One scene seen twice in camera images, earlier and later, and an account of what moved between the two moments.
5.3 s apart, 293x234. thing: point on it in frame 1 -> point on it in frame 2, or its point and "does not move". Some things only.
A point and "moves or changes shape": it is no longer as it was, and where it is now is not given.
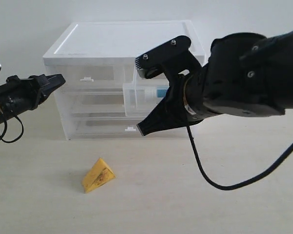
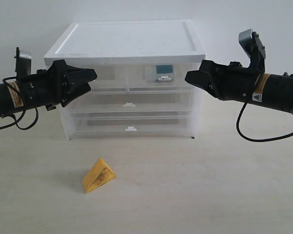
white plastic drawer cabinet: x=102 y=97 does not move
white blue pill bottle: x=156 y=91 moves or changes shape
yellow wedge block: x=98 y=174 does not move
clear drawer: x=139 y=99 -> x=137 y=74
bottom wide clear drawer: x=88 y=126 does not move
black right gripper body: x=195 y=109 -> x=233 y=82
